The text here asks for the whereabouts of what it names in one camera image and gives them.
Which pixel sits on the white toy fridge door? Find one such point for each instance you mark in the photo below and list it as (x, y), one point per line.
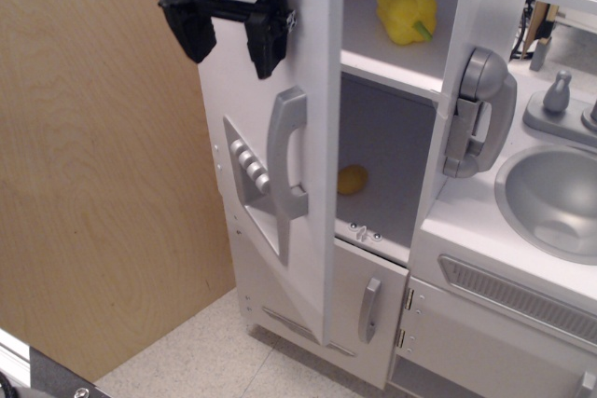
(271, 91)

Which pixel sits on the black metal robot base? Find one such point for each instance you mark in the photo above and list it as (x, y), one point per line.
(28, 372)

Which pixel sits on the grey ice dispenser panel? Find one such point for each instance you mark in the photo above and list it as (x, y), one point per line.
(253, 188)

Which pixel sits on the yellow toy bell pepper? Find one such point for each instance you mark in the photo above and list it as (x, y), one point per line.
(408, 21)

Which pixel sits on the small yellow toy lemon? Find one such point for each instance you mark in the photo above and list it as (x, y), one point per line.
(351, 179)

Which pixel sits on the white toy kitchen cabinet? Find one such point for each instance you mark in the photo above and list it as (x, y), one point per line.
(396, 109)

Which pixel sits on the grey toy telephone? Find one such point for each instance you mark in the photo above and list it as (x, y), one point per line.
(482, 117)

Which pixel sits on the white lower freezer door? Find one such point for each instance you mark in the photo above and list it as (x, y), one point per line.
(271, 308)

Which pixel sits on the upper brass hinge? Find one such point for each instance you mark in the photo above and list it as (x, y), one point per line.
(409, 298)

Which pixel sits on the brass hinge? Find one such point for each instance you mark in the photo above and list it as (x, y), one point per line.
(409, 298)
(400, 338)

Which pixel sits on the grey toy faucet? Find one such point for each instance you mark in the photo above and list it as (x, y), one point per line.
(557, 113)

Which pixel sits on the lower brass hinge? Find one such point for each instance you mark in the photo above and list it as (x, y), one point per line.
(400, 338)

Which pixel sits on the grey toy sink basin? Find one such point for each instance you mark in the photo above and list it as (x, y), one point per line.
(547, 194)

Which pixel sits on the white oven door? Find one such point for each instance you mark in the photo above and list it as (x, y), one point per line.
(456, 348)

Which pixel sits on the grey vent grille panel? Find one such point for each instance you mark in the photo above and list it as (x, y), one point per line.
(508, 294)

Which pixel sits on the grey fridge door handle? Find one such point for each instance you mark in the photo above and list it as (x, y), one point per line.
(289, 113)

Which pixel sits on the grey freezer door handle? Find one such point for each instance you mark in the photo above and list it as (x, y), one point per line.
(366, 328)

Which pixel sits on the grey oven door handle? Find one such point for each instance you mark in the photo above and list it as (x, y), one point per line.
(586, 386)

